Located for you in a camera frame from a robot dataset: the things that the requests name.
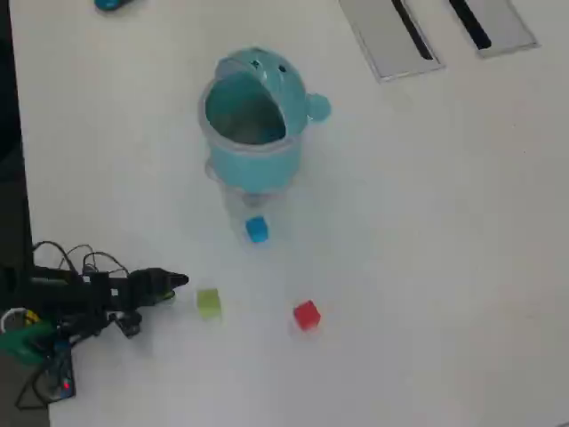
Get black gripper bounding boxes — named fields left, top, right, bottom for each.
left=82, top=268, right=190, bottom=312

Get green lego block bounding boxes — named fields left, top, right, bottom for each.
left=196, top=287, right=222, bottom=319

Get blue lego block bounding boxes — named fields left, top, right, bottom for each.
left=244, top=215, right=269, bottom=244

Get red lego block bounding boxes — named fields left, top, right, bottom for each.
left=293, top=300, right=322, bottom=332

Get teal whale-shaped bin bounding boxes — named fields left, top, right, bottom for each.
left=197, top=46, right=333, bottom=197

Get blue circuit board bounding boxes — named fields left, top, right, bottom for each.
left=42, top=342, right=76, bottom=404

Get green table clamp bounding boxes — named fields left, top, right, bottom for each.
left=0, top=322, right=57, bottom=366

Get dark furniture panel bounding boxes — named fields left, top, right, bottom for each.
left=0, top=0, right=36, bottom=308

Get blue toy object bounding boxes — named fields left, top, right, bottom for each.
left=93, top=0, right=134, bottom=12

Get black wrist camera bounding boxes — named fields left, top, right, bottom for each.
left=116, top=310, right=143, bottom=339

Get thin black servo wires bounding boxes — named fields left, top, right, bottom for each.
left=33, top=241, right=130, bottom=277

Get white cable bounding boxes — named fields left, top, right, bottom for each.
left=0, top=306, right=36, bottom=333

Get black power cable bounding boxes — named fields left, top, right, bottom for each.
left=15, top=364, right=50, bottom=410

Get silver desk cable hatch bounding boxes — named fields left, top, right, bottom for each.
left=444, top=0, right=540, bottom=60
left=338, top=0, right=445, bottom=84

